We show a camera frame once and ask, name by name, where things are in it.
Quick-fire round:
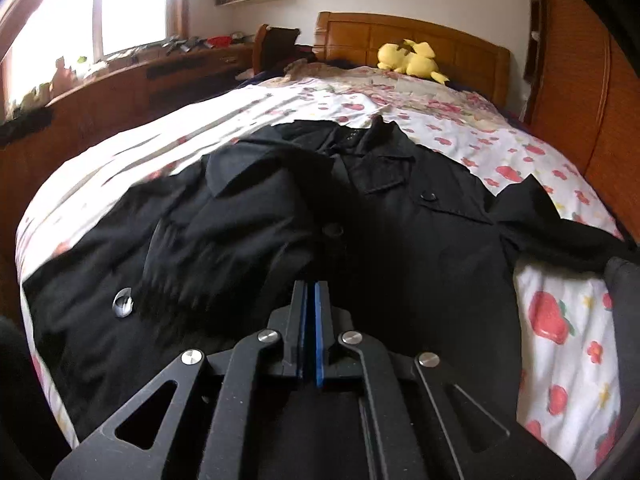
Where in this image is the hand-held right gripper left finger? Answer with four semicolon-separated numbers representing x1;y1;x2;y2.
50;280;315;480

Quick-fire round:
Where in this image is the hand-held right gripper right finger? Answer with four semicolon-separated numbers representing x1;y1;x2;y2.
314;281;578;480

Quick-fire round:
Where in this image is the black coat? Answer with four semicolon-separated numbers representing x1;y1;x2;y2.
22;116;633;480

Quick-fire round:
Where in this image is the wooden chair with dark clothes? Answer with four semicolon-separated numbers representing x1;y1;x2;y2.
252;24;316;76

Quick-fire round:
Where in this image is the white floral bed sheet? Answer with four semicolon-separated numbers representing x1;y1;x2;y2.
15;67;631;480

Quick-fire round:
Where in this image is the floral pillow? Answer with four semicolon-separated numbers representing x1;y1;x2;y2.
285;59;501;126

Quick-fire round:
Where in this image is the yellow plush toy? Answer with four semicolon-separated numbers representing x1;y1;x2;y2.
376;39;450;85

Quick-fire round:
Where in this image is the dark fabric object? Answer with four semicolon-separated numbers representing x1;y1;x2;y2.
592;256;640;480

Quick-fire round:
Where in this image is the wooden headboard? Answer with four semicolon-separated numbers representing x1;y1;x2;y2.
314;11;511;106

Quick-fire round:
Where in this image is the wooden slatted wardrobe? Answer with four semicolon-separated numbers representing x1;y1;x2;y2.
522;0;640;241

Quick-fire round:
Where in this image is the window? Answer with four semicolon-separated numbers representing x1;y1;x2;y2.
0;0;171;121

